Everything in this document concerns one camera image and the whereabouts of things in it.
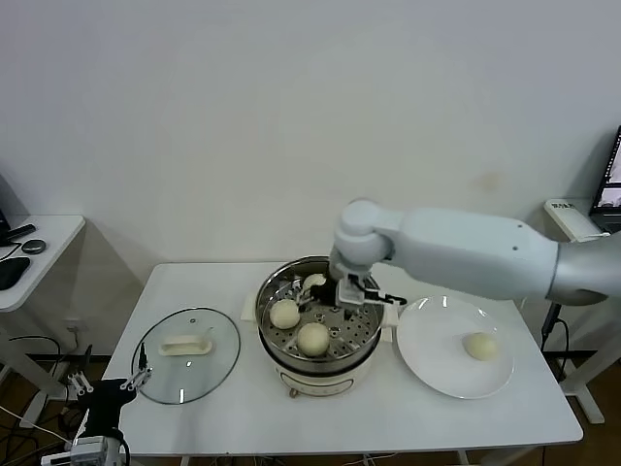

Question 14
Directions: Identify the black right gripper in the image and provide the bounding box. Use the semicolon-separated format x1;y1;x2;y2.
289;274;344;312

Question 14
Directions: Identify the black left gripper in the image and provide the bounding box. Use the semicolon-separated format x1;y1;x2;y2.
65;341;155;439

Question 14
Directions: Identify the glass lid with white handle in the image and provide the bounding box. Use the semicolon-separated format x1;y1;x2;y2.
130;306;242;407

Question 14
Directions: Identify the stainless steel steamer basket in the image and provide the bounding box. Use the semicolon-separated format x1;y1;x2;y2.
255;256;384;364

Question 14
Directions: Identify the white electric cooker base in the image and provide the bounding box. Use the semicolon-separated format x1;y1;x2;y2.
241;295;399;402

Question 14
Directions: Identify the white round plate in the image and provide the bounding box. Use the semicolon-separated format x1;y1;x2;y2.
395;295;514;400

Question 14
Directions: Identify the white side desk with mouse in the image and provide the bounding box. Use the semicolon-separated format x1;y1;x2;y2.
0;216;93;431

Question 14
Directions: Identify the black bar-shaped device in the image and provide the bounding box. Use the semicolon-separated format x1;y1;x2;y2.
0;224;38;247

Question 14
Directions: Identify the dark monitor screen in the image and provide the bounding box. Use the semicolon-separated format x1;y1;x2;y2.
0;173;30;235

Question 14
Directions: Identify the white side desk with laptop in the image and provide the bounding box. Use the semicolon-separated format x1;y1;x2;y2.
541;198;621;426

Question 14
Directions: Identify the open black laptop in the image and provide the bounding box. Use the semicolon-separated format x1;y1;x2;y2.
589;125;621;234

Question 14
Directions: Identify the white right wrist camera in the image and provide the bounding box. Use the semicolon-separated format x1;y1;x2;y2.
337;274;371;308

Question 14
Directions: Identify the white wall outlet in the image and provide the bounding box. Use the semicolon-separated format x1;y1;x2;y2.
61;317;92;337

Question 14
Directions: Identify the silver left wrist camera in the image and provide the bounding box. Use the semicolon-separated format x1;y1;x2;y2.
41;435;111;466

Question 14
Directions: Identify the black cable under desk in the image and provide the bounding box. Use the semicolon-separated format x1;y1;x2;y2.
8;337;65;365

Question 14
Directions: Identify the white floor cable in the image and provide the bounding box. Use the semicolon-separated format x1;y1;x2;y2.
0;406;74;445

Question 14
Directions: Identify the black cable with adapter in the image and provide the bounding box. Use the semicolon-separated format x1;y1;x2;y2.
539;300;572;384

